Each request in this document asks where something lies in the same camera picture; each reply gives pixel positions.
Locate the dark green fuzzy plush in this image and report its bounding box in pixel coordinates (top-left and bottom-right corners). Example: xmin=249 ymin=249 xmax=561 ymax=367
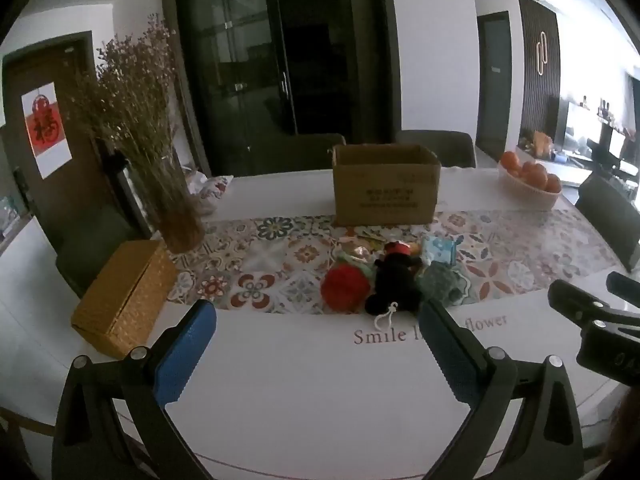
xmin=416 ymin=261 xmax=471 ymax=308

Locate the teal cartoon tissue pack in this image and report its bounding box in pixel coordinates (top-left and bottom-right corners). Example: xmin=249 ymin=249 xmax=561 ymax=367
xmin=421 ymin=235 xmax=457 ymax=266

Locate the black red mouse plush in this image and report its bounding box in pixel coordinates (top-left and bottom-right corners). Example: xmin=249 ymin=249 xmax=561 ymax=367
xmin=364 ymin=242 xmax=423 ymax=316

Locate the red apple plush toy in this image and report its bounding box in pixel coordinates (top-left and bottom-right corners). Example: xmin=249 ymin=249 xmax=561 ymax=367
xmin=320 ymin=256 xmax=373 ymax=313

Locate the dark dining chair right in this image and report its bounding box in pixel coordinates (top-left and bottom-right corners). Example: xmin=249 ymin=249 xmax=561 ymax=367
xmin=576 ymin=172 xmax=640 ymax=272

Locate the white basket of oranges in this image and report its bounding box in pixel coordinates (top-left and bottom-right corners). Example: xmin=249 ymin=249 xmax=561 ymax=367
xmin=498 ymin=151 xmax=562 ymax=210

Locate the white TV console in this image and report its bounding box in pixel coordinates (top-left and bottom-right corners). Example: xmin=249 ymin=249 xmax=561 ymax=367
xmin=514 ymin=144 xmax=601 ymax=187

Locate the woven yellow tissue box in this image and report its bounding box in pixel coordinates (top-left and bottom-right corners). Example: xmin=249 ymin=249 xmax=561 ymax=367
xmin=70 ymin=240 xmax=177 ymax=359

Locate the brown cardboard box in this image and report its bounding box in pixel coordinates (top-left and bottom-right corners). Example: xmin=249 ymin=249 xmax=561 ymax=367
xmin=332 ymin=144 xmax=442 ymax=226

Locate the brown entrance door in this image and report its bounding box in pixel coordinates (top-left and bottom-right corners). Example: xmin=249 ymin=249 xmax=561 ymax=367
xmin=0 ymin=30 xmax=132 ymax=256

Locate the dark hallway door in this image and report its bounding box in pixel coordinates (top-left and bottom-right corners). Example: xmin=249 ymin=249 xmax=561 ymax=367
xmin=476 ymin=11 xmax=512 ymax=162

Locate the patterned table runner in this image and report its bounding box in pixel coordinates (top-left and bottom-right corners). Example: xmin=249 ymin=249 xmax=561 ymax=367
xmin=167 ymin=209 xmax=618 ymax=316

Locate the crumpled patterned cloth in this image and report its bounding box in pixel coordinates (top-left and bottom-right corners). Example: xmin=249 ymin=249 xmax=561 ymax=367
xmin=186 ymin=170 xmax=233 ymax=216

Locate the red fu character poster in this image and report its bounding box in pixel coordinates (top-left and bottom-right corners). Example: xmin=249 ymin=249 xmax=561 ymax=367
xmin=21 ymin=82 xmax=72 ymax=179

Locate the dried flower bouquet in vase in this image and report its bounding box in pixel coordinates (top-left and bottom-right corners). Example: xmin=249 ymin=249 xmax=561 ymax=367
xmin=75 ymin=14 xmax=204 ymax=255

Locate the dark glass sliding door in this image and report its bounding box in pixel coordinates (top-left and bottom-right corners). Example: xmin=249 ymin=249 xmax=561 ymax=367
xmin=162 ymin=0 xmax=401 ymax=176

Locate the gold wall ornament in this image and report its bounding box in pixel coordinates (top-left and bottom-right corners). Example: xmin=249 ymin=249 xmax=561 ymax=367
xmin=535 ymin=30 xmax=549 ymax=77

